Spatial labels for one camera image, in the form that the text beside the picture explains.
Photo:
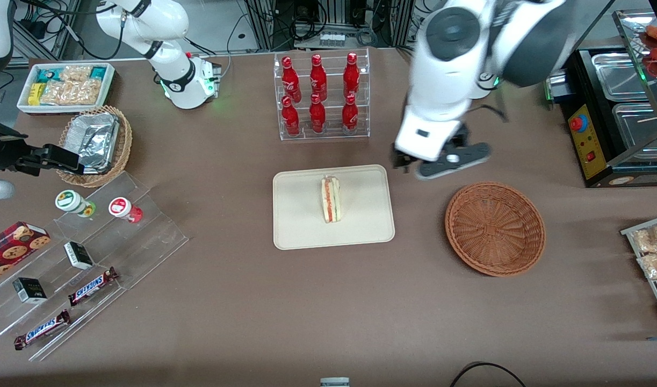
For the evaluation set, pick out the large clear cracker bag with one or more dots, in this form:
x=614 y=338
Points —
x=70 y=92

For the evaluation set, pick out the yellow snack pack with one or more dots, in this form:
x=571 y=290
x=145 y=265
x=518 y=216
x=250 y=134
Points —
x=35 y=94

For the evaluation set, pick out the red cola bottle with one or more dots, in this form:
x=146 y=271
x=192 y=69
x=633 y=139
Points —
x=349 y=118
x=317 y=118
x=318 y=80
x=290 y=80
x=351 y=78
x=290 y=121

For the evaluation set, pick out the Snickers bar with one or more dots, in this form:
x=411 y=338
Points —
x=92 y=286
x=42 y=329

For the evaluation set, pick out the teal snack pack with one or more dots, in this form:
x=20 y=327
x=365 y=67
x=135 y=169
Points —
x=48 y=74
x=99 y=72

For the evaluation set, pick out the clear acrylic step display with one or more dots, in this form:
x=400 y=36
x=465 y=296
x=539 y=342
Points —
x=145 y=242

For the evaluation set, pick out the black food warmer yellow panel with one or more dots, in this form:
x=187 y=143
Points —
x=589 y=156

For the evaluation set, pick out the small black box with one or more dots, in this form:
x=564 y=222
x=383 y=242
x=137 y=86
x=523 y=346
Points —
x=78 y=255
x=30 y=290

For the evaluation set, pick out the wooden skewer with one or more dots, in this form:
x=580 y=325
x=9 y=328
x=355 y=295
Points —
x=656 y=117

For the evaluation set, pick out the triangle sandwich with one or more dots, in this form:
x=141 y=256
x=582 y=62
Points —
x=331 y=201

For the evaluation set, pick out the light tan wicker basket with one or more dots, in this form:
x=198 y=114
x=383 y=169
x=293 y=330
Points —
x=125 y=145

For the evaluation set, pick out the green lid yogurt cup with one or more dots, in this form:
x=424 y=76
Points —
x=70 y=200

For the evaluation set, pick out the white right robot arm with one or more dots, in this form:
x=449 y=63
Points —
x=167 y=32

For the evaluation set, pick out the clear acrylic bottle rack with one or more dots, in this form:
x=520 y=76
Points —
x=333 y=135

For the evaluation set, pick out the red cookie box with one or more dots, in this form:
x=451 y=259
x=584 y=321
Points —
x=11 y=247

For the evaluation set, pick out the steel warmer pan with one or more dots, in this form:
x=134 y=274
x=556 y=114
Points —
x=640 y=129
x=618 y=75

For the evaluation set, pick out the small clear cracker bag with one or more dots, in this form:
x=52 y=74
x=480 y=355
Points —
x=76 y=73

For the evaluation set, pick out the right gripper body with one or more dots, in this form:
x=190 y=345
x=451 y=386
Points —
x=5 y=152

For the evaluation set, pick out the white plastic snack bin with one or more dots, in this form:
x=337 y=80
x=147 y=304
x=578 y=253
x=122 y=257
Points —
x=111 y=80

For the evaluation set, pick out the brown round wicker basket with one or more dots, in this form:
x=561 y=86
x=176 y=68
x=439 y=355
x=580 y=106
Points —
x=495 y=231

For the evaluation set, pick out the small grey object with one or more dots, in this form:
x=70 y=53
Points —
x=334 y=382

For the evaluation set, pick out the red lid yogurt cup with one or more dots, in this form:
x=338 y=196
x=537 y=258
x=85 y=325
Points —
x=121 y=207

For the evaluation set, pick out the white power strip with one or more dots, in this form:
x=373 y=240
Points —
x=331 y=39

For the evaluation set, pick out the aluminium foil tray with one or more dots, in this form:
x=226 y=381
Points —
x=92 y=140

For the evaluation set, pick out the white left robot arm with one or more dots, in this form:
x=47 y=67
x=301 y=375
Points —
x=441 y=75

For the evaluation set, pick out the cream plastic tray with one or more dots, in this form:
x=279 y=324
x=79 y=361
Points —
x=296 y=215

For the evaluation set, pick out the small grey metal box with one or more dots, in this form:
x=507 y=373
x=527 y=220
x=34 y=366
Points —
x=556 y=88

